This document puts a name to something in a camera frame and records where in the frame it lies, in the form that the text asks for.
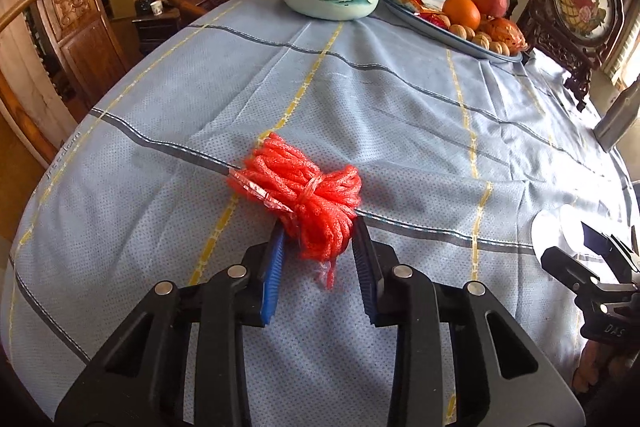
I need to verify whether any light blue striped tablecloth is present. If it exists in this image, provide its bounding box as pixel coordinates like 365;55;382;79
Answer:
0;0;636;427

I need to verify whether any orange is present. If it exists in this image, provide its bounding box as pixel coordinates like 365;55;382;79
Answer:
441;0;482;30

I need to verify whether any pink floral curtain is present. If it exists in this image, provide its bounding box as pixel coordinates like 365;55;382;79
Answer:
0;0;81;148

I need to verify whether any blue rimmed fruit plate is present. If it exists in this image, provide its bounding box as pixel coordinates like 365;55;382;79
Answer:
380;0;525;64

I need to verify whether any dark wooden low table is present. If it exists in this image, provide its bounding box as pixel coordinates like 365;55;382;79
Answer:
131;0;261;58

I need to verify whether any person's right hand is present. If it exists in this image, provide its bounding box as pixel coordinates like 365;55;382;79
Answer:
575;339;640;400

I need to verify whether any red foam net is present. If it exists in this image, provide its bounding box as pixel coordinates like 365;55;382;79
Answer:
226;133;363;290

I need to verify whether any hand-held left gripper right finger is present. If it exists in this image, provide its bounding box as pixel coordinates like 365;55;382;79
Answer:
351;216;586;427

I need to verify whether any row of walnuts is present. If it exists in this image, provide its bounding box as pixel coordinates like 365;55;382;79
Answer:
448;23;512;58

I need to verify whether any carved wooden armchair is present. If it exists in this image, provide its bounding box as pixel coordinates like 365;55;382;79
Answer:
0;0;208;168

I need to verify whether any orange mesh bag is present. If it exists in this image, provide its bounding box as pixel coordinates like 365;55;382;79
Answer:
480;17;529;56

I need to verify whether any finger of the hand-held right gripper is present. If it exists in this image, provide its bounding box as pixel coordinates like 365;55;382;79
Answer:
581;221;640;280
540;246;608;295

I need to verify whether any round embroidered table screen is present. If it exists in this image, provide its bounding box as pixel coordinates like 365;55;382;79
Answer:
517;0;626;112

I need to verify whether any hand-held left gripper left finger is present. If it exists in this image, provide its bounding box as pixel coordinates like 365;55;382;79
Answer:
55;224;288;427

